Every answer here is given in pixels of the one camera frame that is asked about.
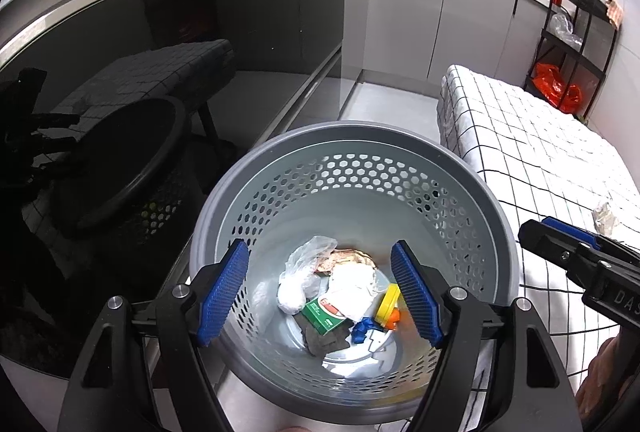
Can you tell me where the blue ribbon strap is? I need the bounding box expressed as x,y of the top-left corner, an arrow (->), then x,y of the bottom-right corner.
350,316 -> 388,346

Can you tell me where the clear plastic bag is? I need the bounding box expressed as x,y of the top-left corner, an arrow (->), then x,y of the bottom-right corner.
277,236 -> 337,316

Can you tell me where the green and white carton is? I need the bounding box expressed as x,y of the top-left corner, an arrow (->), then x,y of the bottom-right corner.
302,296 -> 349,336

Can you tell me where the yellow rimmed container lid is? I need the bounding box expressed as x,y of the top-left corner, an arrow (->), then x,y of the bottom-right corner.
374,284 -> 400,329

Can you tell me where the orange peel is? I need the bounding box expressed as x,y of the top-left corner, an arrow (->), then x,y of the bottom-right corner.
384,308 -> 400,330

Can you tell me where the red and white snack wrapper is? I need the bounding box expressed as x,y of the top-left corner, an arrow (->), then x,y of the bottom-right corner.
316,249 -> 376,275

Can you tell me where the dark grey rag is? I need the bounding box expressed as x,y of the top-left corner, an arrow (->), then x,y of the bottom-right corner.
294,313 -> 352,358

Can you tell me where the grey perforated trash basket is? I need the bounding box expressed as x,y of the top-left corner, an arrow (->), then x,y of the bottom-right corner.
190,121 -> 518,424

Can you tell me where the person's right hand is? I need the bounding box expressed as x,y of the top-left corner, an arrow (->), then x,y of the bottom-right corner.
576,334 -> 620,424

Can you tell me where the white checkered tablecloth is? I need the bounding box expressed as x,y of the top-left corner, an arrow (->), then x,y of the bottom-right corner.
437,65 -> 639,388

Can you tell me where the red plastic bag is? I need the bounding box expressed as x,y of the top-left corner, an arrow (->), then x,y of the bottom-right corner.
532,62 -> 584,114

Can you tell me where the black oven front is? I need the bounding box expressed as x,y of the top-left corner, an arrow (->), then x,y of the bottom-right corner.
1,0 -> 348,377

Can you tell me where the black metal shelf rack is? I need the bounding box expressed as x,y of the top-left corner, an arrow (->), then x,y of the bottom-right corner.
522,0 -> 623,122

